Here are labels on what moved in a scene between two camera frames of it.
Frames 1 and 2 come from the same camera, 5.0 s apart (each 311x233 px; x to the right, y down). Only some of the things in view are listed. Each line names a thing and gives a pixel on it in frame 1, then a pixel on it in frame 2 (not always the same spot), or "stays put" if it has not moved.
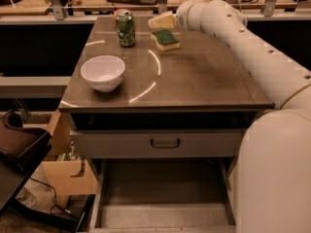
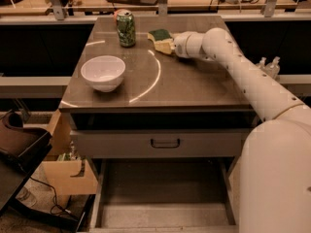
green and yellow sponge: (165, 40) stays put
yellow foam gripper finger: (163, 20) → (165, 46)
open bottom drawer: (163, 196) stays put
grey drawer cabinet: (159, 109) stays put
